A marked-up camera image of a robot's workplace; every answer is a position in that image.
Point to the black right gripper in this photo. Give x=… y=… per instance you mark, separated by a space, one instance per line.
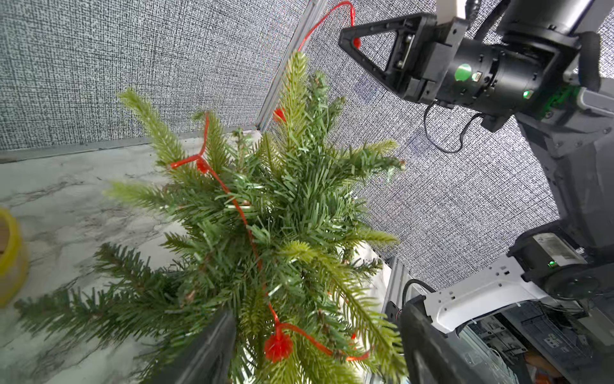
x=408 y=55

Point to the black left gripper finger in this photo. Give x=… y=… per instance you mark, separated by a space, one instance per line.
x=207 y=359

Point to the red string lights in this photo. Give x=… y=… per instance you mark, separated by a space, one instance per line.
x=279 y=345

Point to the small green christmas tree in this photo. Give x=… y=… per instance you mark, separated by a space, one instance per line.
x=307 y=226

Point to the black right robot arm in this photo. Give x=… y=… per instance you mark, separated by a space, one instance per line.
x=537 y=62

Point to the yellow bamboo steamer basket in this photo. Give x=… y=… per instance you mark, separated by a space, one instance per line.
x=14 y=258

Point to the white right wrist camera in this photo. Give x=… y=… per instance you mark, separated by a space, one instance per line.
x=448 y=10

